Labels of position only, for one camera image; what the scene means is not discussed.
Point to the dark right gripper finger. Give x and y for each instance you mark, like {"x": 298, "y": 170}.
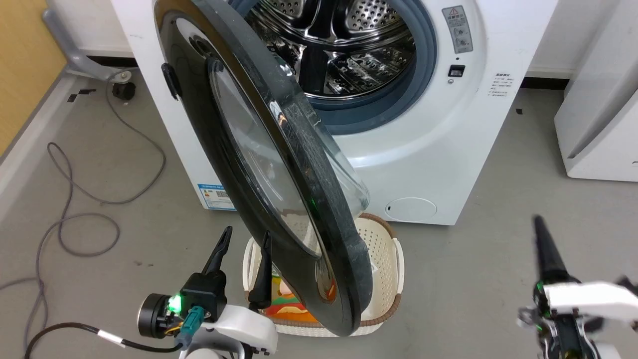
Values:
{"x": 629, "y": 285}
{"x": 548, "y": 254}

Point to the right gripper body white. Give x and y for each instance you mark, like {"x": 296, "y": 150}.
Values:
{"x": 583, "y": 304}

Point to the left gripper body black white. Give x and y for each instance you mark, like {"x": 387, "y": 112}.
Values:
{"x": 204, "y": 294}

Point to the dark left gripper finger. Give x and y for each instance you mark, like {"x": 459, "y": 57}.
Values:
{"x": 219, "y": 254}
{"x": 261, "y": 279}

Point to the black round glass washer door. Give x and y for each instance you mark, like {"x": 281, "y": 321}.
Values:
{"x": 299, "y": 169}

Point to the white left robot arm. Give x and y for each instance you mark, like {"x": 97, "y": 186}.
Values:
{"x": 207, "y": 353}

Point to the white front-load washing machine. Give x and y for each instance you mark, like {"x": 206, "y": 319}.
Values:
{"x": 428, "y": 159}

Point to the orange colourful toy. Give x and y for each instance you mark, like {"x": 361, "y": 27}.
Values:
{"x": 289, "y": 310}

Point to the black cylindrical wrist module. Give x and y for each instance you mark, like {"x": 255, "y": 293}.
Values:
{"x": 155, "y": 316}

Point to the blue energy label sticker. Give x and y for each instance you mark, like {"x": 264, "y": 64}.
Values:
{"x": 215, "y": 198}

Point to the white perforated laundry basket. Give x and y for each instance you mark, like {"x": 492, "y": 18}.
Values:
{"x": 381, "y": 259}

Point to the white cabinet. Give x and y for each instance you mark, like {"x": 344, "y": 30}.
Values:
{"x": 603, "y": 119}

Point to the black caster wheel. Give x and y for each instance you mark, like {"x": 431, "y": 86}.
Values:
{"x": 123, "y": 90}

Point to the grey warning sticker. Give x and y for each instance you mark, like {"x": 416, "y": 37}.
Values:
{"x": 458, "y": 30}

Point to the grey metal cart leg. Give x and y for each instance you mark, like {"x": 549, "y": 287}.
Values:
{"x": 75, "y": 55}

